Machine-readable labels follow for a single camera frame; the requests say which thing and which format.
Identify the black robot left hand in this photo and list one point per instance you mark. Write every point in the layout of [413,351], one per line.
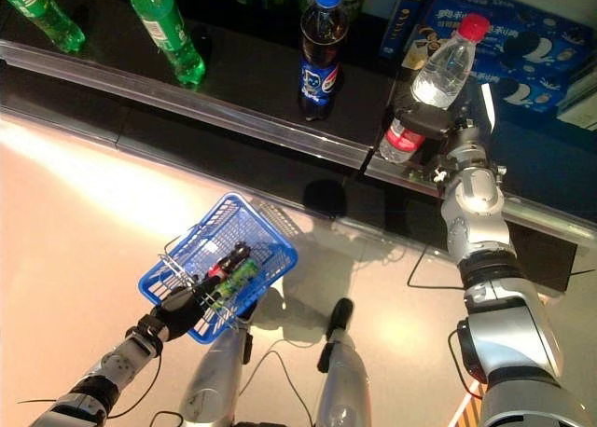
[184,310]

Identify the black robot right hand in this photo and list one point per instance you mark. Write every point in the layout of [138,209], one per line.
[429,121]

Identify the clear water bottle red cap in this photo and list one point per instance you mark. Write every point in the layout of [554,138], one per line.
[443,68]

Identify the blue plastic shopping basket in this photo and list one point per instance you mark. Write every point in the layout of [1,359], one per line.
[224,226]

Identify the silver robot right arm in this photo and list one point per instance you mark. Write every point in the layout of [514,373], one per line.
[476,198]

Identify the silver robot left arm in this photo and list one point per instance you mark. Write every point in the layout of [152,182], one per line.
[121,357]

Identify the silver robot left leg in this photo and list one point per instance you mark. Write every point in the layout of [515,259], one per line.
[214,376]

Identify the silver robot leg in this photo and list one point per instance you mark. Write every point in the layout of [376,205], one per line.
[345,380]
[214,376]

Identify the dark cola bottle blue label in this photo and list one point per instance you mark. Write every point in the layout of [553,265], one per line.
[322,59]

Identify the large blue cookie box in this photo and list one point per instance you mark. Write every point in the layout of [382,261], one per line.
[536,31]

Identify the silver robot right leg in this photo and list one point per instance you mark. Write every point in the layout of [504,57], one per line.
[345,380]

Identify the green soda bottle yellow cap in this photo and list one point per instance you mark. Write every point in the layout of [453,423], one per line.
[42,12]

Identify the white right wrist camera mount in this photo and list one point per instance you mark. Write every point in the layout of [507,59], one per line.
[488,105]

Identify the black shelf board clear rail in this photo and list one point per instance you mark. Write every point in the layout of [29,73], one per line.
[536,166]
[256,63]

